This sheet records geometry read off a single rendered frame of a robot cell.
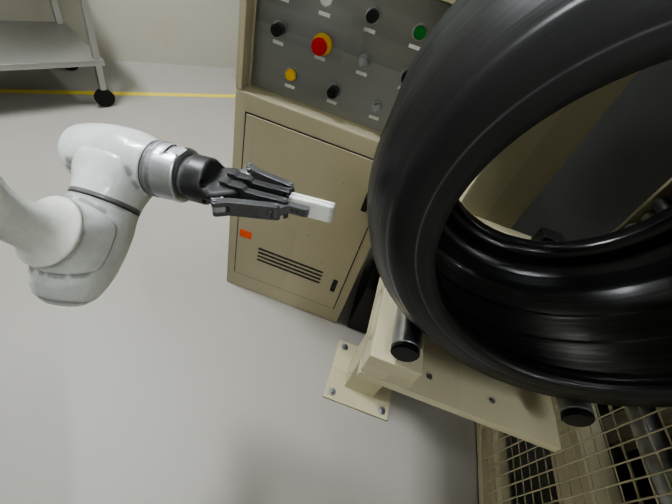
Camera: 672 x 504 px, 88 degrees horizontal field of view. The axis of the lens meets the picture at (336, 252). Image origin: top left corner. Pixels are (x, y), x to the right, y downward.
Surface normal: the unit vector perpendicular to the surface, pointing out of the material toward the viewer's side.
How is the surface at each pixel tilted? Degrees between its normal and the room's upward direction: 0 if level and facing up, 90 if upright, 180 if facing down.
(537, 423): 0
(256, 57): 90
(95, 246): 74
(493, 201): 90
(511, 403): 0
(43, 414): 0
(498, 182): 90
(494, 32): 69
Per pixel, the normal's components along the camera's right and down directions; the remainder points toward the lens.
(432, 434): 0.25, -0.68
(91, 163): -0.11, -0.13
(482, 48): -0.72, -0.02
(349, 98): -0.25, 0.64
